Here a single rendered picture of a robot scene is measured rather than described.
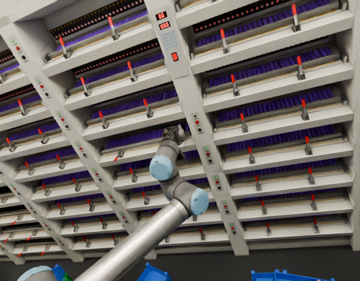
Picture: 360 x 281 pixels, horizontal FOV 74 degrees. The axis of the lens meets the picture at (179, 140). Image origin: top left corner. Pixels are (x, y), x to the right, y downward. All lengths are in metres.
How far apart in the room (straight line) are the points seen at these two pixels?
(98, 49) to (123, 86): 0.19
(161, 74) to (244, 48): 0.37
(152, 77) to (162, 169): 0.43
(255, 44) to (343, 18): 0.30
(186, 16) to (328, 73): 0.60
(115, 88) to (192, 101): 0.37
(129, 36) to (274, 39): 0.58
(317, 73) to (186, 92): 0.55
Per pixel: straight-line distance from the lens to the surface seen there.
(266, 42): 1.05
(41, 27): 1.51
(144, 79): 1.14
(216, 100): 1.12
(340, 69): 1.16
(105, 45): 1.16
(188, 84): 1.09
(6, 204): 2.27
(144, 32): 1.09
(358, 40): 1.14
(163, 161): 0.90
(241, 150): 1.32
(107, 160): 1.46
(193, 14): 1.04
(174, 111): 1.17
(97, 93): 1.26
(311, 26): 1.09
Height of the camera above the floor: 1.52
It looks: 27 degrees down
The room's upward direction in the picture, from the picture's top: 21 degrees counter-clockwise
